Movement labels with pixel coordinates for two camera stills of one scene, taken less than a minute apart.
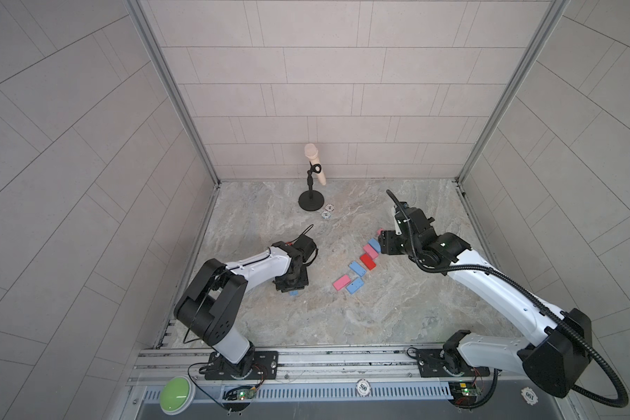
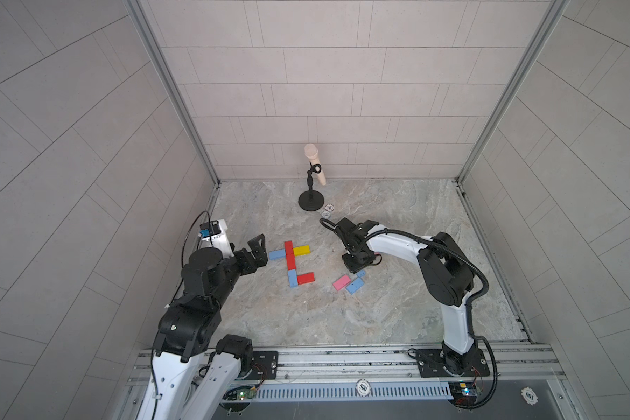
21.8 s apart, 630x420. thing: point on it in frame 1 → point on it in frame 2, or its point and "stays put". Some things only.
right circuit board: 465,394 stays put
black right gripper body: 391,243 → 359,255
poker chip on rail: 363,388 stays put
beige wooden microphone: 311,151 stays put
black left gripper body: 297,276 → 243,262
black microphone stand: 311,200 stays put
